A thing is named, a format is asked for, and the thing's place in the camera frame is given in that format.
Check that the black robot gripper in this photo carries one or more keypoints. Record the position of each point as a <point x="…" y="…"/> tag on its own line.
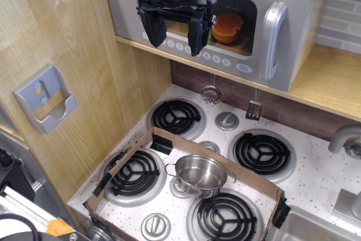
<point x="197" y="13"/>

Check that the grey toy microwave door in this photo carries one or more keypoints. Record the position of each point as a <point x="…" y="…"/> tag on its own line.
<point x="258" y="40"/>

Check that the silver microwave door handle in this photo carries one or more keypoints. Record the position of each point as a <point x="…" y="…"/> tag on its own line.
<point x="272" y="22"/>

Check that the wooden microwave shelf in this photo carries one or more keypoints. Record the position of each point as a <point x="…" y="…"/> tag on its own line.
<point x="328" y="80"/>

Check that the green toy broccoli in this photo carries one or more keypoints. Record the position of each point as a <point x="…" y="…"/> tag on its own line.
<point x="210" y="37"/>

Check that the orange toy pepper half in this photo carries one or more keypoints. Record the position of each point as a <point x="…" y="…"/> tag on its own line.
<point x="227" y="28"/>

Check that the back left black burner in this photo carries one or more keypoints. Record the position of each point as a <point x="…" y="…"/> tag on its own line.
<point x="178" y="116"/>

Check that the black burner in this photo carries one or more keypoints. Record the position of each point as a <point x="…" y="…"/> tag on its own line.
<point x="229" y="215"/>
<point x="265" y="153"/>
<point x="178" y="116"/>
<point x="139" y="181"/>

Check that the back silver stove knob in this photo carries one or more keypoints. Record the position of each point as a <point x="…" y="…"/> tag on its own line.
<point x="227" y="121"/>

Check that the silver stove knob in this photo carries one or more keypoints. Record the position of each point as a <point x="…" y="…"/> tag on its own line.
<point x="227" y="121"/>
<point x="211" y="146"/>
<point x="156" y="226"/>

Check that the hanging silver spatula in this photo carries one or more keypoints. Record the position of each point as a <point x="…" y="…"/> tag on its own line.
<point x="254" y="108"/>

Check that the middle silver stove knob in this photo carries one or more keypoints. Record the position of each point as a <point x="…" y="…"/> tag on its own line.
<point x="211" y="146"/>

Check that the small steel pot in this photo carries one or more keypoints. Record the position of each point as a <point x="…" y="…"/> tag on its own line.
<point x="200" y="176"/>

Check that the brown cardboard barrier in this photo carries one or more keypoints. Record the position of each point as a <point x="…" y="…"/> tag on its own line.
<point x="166" y="187"/>

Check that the back right black burner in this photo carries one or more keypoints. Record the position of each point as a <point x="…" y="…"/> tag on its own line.
<point x="265" y="153"/>

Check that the front left black burner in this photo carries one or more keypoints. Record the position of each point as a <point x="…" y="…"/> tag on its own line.
<point x="139" y="181"/>

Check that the silver knob under pot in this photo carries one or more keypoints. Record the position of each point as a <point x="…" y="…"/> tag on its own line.
<point x="176" y="191"/>

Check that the front right black burner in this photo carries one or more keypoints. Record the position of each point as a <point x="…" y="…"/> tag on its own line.
<point x="229" y="215"/>

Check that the front silver stove knob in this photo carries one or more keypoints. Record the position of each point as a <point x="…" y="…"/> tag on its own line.
<point x="156" y="226"/>

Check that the silver toy faucet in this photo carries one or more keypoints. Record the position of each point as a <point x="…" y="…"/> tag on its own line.
<point x="347" y="137"/>

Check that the steel toy sink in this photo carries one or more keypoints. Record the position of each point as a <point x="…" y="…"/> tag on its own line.
<point x="302" y="225"/>

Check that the grey wall phone holder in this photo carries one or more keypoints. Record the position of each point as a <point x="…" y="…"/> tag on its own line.
<point x="38" y="90"/>

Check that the grey faucet handle base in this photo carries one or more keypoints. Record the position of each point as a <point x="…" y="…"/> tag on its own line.
<point x="347" y="207"/>

